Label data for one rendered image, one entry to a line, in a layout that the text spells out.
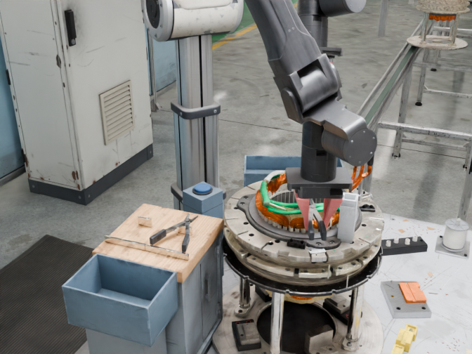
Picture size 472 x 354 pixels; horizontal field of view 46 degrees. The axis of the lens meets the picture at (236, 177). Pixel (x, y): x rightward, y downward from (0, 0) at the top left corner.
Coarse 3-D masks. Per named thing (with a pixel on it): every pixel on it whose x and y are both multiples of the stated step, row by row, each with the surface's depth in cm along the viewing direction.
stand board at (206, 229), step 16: (144, 208) 120; (160, 208) 120; (128, 224) 114; (160, 224) 114; (192, 224) 114; (208, 224) 114; (144, 240) 109; (160, 240) 109; (176, 240) 109; (192, 240) 109; (208, 240) 109; (128, 256) 104; (144, 256) 104; (160, 256) 104; (192, 256) 104
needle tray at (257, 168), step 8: (248, 160) 145; (256, 160) 145; (264, 160) 145; (272, 160) 145; (280, 160) 145; (288, 160) 145; (296, 160) 145; (248, 168) 146; (256, 168) 146; (264, 168) 146; (272, 168) 146; (280, 168) 146; (248, 176) 136; (256, 176) 136; (264, 176) 135; (248, 184) 137
